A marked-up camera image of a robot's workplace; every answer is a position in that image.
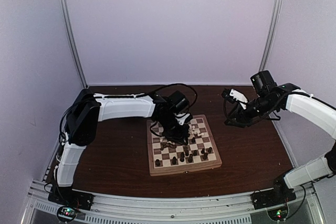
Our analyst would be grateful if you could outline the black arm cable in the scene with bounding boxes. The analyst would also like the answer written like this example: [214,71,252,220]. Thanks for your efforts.
[222,95,280,127]
[59,83,198,146]

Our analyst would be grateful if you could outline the pile of dark chess pieces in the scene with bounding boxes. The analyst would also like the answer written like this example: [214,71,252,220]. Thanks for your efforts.
[160,142,176,150]

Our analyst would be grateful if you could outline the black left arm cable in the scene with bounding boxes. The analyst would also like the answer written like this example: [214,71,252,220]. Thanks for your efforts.
[59,83,198,146]

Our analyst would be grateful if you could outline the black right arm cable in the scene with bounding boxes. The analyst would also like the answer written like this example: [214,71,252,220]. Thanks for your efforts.
[222,95,280,127]

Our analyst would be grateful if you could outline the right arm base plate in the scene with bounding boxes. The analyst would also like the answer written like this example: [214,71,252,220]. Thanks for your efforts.
[250,189,297,210]

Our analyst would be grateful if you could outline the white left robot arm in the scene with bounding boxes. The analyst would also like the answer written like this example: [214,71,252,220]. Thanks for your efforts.
[54,89,193,205]

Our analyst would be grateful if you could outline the aluminium front rail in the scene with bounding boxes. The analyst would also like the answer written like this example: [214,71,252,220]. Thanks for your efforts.
[22,176,320,224]

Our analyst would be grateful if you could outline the aluminium frame post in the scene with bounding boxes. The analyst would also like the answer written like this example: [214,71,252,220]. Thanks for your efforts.
[258,0,283,72]
[60,0,88,88]

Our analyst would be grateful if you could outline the dark chess piece corner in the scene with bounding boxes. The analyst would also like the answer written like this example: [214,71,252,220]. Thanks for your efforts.
[155,159,161,166]

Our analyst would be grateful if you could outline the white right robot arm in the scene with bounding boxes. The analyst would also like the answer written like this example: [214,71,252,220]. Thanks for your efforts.
[222,70,335,204]

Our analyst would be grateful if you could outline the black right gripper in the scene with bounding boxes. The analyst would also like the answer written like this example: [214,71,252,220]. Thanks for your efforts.
[225,94,277,128]

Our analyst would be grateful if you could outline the aluminium frame post left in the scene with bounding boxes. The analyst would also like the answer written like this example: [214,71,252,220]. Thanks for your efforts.
[60,0,88,88]

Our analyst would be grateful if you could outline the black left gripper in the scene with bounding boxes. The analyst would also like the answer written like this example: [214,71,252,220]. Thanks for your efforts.
[157,114,190,146]

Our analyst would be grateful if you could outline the aluminium frame post right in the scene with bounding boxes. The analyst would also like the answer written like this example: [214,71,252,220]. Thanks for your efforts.
[258,0,283,72]

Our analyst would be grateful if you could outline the wooden chess board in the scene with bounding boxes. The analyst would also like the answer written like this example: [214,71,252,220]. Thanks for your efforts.
[147,115,222,176]

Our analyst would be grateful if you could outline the pile of white chess pieces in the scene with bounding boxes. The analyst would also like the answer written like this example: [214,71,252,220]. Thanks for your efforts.
[160,125,206,141]

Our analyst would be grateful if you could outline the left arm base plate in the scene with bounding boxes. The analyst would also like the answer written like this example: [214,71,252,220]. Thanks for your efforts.
[48,191,94,210]

